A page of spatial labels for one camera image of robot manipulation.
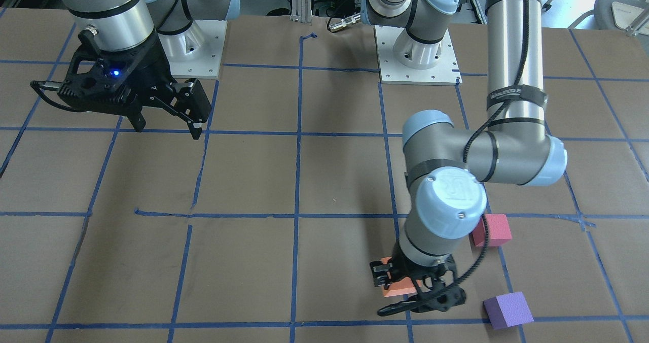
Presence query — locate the red foam block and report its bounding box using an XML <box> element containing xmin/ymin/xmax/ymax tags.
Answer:
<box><xmin>471</xmin><ymin>214</ymin><xmax>513</xmax><ymax>247</ymax></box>

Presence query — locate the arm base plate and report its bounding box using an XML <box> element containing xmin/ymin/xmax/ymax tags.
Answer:
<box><xmin>159</xmin><ymin>21</ymin><xmax>229</xmax><ymax>79</ymax></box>
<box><xmin>375</xmin><ymin>26</ymin><xmax>463</xmax><ymax>86</ymax></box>

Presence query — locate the purple foam block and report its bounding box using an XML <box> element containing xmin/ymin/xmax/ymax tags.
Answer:
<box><xmin>483</xmin><ymin>291</ymin><xmax>534</xmax><ymax>330</ymax></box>

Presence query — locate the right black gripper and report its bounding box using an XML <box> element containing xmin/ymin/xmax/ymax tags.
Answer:
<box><xmin>56</xmin><ymin>28</ymin><xmax>212</xmax><ymax>140</ymax></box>

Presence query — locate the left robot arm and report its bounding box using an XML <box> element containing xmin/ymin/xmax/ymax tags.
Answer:
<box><xmin>370</xmin><ymin>0</ymin><xmax>568</xmax><ymax>316</ymax></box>

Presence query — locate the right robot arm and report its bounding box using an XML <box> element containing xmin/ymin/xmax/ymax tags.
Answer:
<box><xmin>30</xmin><ymin>0</ymin><xmax>240</xmax><ymax>140</ymax></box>

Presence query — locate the orange foam block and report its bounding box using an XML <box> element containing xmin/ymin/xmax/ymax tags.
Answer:
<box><xmin>382</xmin><ymin>278</ymin><xmax>416</xmax><ymax>298</ymax></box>

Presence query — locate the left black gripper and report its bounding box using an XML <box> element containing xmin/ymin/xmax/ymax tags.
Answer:
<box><xmin>369</xmin><ymin>252</ymin><xmax>466</xmax><ymax>316</ymax></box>

